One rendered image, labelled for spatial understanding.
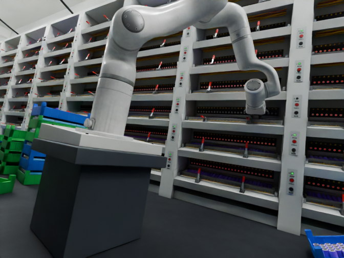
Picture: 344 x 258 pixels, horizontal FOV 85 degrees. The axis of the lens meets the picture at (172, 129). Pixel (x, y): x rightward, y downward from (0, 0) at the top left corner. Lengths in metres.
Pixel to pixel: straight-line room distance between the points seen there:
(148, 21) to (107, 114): 0.33
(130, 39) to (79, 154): 0.38
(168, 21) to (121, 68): 0.25
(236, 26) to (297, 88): 0.47
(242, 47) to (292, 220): 0.86
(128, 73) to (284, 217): 0.98
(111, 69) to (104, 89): 0.07
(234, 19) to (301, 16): 0.51
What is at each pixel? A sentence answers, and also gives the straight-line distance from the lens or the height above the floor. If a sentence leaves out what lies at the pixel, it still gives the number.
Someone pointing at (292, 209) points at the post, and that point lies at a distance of 1.15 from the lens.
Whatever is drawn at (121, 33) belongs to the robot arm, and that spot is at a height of 0.63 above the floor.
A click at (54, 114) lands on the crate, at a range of 1.35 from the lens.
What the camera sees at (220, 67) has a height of 0.89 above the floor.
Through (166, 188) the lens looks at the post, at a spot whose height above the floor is 0.06.
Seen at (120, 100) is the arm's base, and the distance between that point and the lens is 0.64.
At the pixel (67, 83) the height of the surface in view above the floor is 0.86.
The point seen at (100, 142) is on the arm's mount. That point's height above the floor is 0.30.
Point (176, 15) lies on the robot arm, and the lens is 0.81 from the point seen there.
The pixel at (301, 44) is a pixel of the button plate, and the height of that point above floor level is 0.97.
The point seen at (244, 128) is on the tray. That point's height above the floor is 0.50.
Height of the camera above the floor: 0.30
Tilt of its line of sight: 7 degrees up
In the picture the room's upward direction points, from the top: 8 degrees clockwise
